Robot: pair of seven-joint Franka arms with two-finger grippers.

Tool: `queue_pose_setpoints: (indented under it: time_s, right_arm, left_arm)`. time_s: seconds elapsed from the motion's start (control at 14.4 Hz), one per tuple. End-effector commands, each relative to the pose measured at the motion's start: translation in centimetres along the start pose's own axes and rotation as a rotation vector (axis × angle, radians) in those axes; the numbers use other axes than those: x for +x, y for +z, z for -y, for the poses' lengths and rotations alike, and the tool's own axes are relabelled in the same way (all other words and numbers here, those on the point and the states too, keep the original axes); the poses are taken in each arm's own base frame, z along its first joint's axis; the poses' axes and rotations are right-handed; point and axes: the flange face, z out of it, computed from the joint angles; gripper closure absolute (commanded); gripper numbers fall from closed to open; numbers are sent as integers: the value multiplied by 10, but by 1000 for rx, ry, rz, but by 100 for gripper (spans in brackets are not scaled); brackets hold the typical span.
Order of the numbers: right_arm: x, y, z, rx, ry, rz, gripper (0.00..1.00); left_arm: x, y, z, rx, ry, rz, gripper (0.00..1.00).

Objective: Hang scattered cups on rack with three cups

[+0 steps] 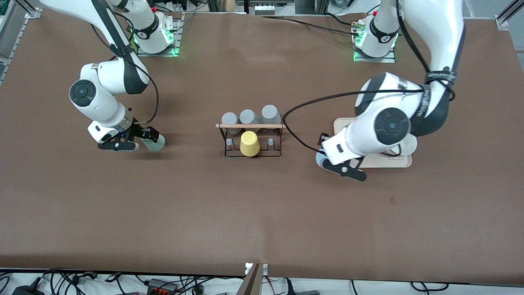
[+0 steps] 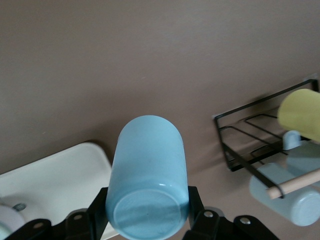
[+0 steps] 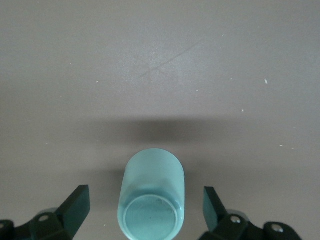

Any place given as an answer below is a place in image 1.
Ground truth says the pale green cup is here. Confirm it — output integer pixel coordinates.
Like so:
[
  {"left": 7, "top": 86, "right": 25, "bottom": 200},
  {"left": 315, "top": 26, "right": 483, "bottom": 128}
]
[{"left": 140, "top": 133, "right": 166, "bottom": 152}]

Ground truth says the beige rabbit print tray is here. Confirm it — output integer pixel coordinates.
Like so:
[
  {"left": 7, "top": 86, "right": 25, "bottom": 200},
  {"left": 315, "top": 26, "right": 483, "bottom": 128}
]
[{"left": 334, "top": 118, "right": 412, "bottom": 169}]

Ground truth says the grey cup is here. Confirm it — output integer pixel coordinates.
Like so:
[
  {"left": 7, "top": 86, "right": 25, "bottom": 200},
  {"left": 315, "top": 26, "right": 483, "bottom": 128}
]
[
  {"left": 261, "top": 104, "right": 282, "bottom": 132},
  {"left": 239, "top": 109, "right": 262, "bottom": 134},
  {"left": 221, "top": 112, "right": 240, "bottom": 135}
]

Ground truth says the white bowl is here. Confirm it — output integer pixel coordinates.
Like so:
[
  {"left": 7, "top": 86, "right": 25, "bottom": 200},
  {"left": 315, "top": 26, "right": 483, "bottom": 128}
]
[{"left": 385, "top": 134, "right": 418, "bottom": 157}]

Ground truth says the yellow cup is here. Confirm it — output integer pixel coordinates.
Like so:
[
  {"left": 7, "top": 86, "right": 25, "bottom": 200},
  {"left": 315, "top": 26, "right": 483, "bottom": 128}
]
[{"left": 240, "top": 131, "right": 261, "bottom": 157}]

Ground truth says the grey power strip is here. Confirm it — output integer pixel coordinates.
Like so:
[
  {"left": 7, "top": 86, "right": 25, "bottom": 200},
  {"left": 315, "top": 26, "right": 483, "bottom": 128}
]
[{"left": 254, "top": 3, "right": 284, "bottom": 16}]

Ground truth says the black box with red connectors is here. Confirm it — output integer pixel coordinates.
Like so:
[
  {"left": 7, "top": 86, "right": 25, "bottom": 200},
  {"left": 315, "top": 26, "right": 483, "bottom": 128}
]
[{"left": 147, "top": 279, "right": 179, "bottom": 294}]

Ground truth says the black power adapter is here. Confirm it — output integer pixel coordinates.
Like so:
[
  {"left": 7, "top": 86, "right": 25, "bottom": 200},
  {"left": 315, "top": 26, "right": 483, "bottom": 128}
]
[{"left": 11, "top": 283, "right": 45, "bottom": 295}]

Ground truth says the black wire cup rack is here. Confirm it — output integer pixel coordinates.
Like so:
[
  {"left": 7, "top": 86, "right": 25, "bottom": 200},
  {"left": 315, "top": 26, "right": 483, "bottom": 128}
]
[{"left": 216, "top": 123, "right": 287, "bottom": 159}]

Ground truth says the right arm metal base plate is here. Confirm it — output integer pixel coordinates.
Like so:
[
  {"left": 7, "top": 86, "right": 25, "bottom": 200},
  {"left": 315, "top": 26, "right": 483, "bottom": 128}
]
[{"left": 136, "top": 12, "right": 183, "bottom": 57}]

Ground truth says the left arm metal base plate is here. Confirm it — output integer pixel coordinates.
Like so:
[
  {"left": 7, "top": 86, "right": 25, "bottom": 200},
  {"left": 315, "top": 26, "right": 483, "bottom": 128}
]
[{"left": 353, "top": 20, "right": 396, "bottom": 63}]

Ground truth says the black cable on table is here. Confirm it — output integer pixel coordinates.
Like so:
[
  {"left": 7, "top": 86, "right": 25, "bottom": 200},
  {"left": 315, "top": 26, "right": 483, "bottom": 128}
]
[{"left": 260, "top": 16, "right": 357, "bottom": 35}]

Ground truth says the aluminium frame rail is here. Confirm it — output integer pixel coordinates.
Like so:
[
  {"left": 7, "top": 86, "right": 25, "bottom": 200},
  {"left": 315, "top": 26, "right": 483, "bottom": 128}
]
[
  {"left": 495, "top": 0, "right": 524, "bottom": 31},
  {"left": 0, "top": 7, "right": 43, "bottom": 84}
]

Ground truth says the white metal bracket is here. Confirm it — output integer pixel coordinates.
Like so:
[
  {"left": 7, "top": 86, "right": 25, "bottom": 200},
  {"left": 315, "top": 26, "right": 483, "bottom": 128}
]
[{"left": 245, "top": 262, "right": 269, "bottom": 276}]

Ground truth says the grey wedge post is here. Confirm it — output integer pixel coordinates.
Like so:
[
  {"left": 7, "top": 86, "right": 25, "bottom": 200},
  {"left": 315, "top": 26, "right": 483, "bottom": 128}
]
[{"left": 237, "top": 263, "right": 262, "bottom": 295}]

